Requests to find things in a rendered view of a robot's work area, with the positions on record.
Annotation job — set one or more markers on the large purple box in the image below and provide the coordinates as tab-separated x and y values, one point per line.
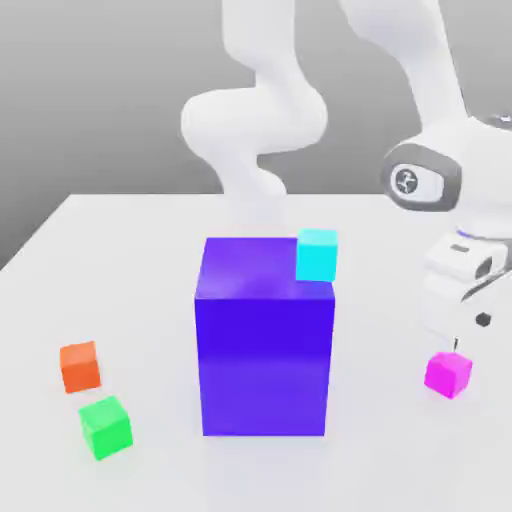
264	360

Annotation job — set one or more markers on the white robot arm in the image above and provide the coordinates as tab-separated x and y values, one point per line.
256	120

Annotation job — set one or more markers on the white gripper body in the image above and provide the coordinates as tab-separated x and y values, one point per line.
444	308

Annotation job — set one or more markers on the small orange cube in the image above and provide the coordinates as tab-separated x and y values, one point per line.
80	370

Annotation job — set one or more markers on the small green cube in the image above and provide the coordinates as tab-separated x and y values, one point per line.
106	430

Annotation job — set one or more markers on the small cyan cube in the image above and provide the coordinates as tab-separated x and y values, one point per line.
316	258

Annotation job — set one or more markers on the small magenta cube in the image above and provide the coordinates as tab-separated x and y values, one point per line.
447	376

